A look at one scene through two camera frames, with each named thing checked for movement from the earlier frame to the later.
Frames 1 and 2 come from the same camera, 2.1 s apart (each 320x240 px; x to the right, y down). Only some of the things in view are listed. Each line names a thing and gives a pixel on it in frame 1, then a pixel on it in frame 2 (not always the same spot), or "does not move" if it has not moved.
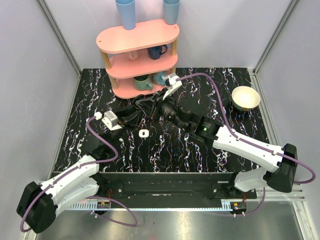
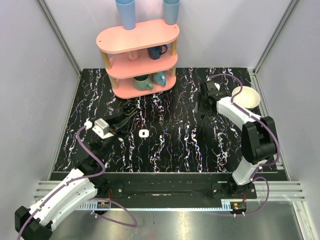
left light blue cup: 126,9 does not move
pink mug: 133,55 does not move
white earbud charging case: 143,133 does not move
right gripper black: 147,104 to 202,110
